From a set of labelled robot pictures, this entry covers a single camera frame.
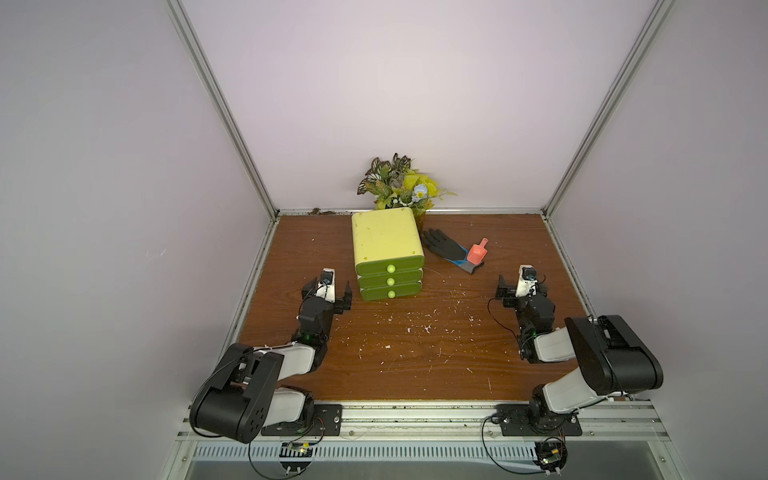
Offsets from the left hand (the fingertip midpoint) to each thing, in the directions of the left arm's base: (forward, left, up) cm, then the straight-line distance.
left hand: (335, 279), depth 88 cm
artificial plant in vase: (+29, -20, +12) cm, 37 cm away
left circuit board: (-42, +5, -14) cm, 45 cm away
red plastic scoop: (+18, -48, -10) cm, 53 cm away
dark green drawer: (0, -17, +1) cm, 17 cm away
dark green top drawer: (-1, -17, +8) cm, 19 cm away
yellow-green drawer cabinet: (+3, -16, +10) cm, 19 cm away
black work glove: (+19, -39, -11) cm, 45 cm away
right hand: (+3, -57, 0) cm, 57 cm away
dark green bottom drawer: (-1, -17, -6) cm, 18 cm away
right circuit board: (-41, -56, -12) cm, 71 cm away
